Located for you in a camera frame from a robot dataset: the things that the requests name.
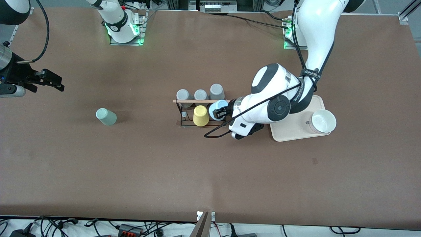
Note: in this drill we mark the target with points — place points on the beige Rabbit tray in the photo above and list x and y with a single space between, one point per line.
296 131

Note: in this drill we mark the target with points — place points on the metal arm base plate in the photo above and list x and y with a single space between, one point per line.
126 43
289 46

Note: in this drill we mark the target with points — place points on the pale green plastic cup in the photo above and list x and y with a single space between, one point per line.
106 116

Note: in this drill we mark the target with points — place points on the light blue plastic cup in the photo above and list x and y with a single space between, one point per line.
219 105

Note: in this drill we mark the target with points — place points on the grey upright post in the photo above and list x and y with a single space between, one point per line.
201 228

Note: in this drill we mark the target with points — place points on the black orange connector block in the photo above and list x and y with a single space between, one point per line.
130 229

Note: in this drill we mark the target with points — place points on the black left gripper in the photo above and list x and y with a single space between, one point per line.
229 109

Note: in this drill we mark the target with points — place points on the yellow plastic cup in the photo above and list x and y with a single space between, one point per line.
200 115

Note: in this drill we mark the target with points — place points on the white table edge rail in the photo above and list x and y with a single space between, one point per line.
12 37

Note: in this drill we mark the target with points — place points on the grey electrical box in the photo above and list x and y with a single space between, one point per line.
213 6

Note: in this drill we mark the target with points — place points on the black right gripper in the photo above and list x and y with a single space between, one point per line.
17 74

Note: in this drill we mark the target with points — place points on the black power adapter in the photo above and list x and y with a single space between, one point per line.
21 233

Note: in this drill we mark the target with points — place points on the white bowl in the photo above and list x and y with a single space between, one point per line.
324 121

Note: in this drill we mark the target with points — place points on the grey plastic cup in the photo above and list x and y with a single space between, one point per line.
182 94
200 94
216 90

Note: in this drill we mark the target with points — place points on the white mounting bracket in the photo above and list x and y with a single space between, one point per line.
212 216

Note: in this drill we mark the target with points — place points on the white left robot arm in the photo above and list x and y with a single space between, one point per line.
312 26

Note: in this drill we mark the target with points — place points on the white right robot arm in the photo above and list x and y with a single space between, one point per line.
115 16

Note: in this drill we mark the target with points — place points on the aluminium frame strut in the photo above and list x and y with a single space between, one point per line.
404 18

